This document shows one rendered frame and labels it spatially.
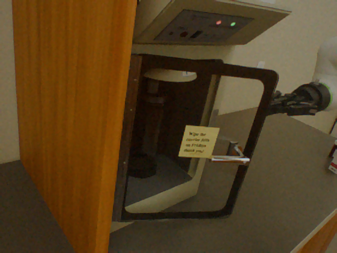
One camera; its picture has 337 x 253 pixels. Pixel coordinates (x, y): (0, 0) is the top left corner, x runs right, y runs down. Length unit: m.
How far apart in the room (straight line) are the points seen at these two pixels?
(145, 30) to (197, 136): 0.25
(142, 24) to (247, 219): 0.64
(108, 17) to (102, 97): 0.11
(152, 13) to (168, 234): 0.54
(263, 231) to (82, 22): 0.71
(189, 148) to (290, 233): 0.44
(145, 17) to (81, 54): 0.12
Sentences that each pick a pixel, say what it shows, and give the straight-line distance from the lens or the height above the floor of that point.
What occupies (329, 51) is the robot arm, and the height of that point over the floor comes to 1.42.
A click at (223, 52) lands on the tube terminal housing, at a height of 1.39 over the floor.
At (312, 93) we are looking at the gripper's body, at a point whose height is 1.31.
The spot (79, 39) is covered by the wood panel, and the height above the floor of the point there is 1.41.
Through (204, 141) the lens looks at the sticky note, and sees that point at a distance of 0.63.
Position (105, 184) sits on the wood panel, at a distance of 0.51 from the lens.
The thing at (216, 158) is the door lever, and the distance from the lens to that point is 0.60.
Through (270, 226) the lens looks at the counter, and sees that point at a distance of 0.93.
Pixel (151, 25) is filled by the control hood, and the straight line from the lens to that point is 0.47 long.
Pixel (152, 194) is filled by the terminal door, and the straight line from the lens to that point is 0.68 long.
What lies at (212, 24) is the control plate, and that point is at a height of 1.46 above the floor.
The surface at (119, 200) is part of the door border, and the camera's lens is 0.68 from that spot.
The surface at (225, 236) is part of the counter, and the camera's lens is 0.83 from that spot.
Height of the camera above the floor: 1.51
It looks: 25 degrees down
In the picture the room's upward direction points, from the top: 11 degrees clockwise
